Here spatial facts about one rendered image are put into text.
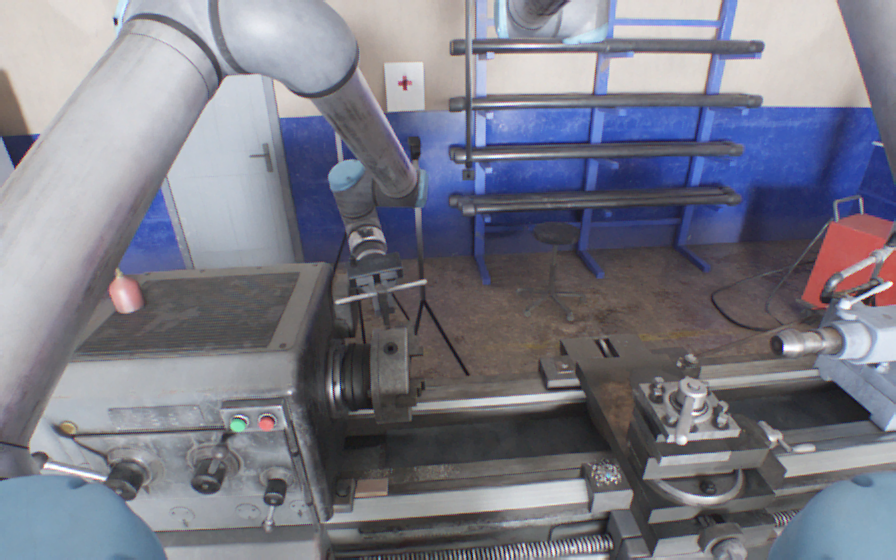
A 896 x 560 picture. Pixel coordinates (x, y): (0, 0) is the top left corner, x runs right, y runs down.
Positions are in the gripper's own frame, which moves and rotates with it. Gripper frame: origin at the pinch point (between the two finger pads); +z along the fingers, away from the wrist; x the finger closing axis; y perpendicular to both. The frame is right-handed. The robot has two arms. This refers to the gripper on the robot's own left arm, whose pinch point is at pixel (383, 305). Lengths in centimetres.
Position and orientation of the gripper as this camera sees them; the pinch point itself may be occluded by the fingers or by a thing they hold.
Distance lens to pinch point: 104.2
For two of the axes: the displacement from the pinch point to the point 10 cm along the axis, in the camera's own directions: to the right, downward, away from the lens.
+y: 0.2, -6.4, -7.6
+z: 2.9, 7.4, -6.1
